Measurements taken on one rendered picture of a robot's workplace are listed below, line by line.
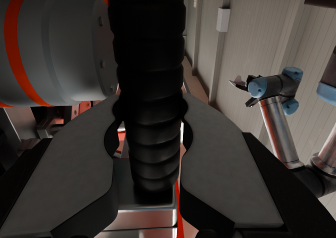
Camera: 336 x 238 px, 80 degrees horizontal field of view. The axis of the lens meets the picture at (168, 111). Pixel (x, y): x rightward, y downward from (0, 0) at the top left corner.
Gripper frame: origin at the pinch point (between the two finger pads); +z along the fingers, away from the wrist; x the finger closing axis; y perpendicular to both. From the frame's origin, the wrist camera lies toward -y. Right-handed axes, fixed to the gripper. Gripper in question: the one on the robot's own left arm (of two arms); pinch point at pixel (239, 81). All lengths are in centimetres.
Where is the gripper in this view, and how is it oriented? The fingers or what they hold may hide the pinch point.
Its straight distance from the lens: 122.0
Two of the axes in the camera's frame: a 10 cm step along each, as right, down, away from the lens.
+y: 1.3, -8.6, -4.9
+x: -9.4, 0.6, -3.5
